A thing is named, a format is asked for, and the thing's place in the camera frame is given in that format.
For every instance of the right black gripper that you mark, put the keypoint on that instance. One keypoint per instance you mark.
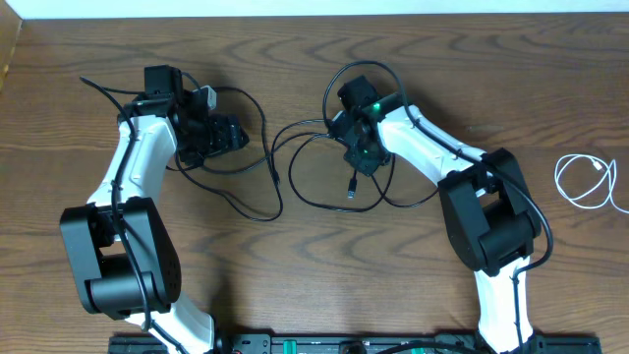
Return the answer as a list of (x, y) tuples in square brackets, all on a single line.
[(365, 167)]

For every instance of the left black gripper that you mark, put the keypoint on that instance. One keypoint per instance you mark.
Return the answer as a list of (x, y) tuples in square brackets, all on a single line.
[(226, 135)]

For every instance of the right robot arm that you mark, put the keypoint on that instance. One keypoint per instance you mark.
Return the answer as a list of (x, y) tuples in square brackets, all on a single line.
[(489, 220)]

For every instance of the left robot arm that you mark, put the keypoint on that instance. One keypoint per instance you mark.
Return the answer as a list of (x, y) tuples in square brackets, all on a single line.
[(123, 261)]

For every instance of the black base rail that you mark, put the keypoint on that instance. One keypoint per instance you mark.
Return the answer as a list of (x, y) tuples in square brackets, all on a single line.
[(440, 343)]

